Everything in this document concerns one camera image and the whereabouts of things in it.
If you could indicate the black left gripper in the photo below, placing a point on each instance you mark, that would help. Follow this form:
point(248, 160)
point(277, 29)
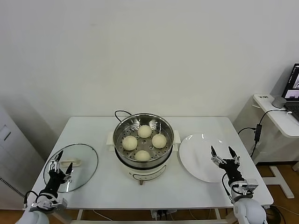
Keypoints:
point(53, 183)

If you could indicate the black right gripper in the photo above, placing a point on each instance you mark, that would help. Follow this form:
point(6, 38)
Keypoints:
point(232, 171)

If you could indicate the white steamed baozi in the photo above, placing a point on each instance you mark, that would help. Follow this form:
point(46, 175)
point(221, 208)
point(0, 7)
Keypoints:
point(144, 131)
point(159, 140)
point(130, 142)
point(142, 156)

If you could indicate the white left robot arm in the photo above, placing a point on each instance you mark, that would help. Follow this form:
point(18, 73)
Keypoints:
point(32, 217)

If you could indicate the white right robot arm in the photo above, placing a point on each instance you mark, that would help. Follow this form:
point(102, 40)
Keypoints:
point(250, 210)

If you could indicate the stainless steel steamer basket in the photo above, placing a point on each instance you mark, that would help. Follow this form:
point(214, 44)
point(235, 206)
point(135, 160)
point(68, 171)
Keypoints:
point(126, 127)

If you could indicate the glass pot lid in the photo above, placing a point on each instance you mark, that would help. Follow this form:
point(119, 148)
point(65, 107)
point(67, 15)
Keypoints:
point(81, 154)

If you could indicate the white round plate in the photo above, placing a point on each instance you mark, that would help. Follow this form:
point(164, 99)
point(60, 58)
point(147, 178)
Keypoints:
point(198, 158)

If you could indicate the black hub adapter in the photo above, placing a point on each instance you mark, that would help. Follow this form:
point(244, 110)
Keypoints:
point(258, 133)

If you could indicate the white floor cabinet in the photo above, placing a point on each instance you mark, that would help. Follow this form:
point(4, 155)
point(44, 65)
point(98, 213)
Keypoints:
point(14, 151)

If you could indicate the white side desk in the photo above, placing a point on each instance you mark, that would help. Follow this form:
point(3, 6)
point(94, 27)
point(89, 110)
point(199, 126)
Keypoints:
point(280, 121)

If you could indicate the white electric cooker base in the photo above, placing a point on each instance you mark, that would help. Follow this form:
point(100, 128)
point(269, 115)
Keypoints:
point(149, 173)

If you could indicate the white power strip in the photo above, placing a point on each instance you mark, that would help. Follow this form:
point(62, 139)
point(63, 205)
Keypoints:
point(161, 213)

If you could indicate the black open laptop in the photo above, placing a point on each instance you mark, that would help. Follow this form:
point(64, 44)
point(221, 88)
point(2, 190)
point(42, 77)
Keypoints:
point(293, 81)

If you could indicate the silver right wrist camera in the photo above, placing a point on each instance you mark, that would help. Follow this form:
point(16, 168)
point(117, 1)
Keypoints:
point(250, 185)

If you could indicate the white table frame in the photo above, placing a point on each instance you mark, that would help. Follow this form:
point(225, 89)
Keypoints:
point(79, 214)

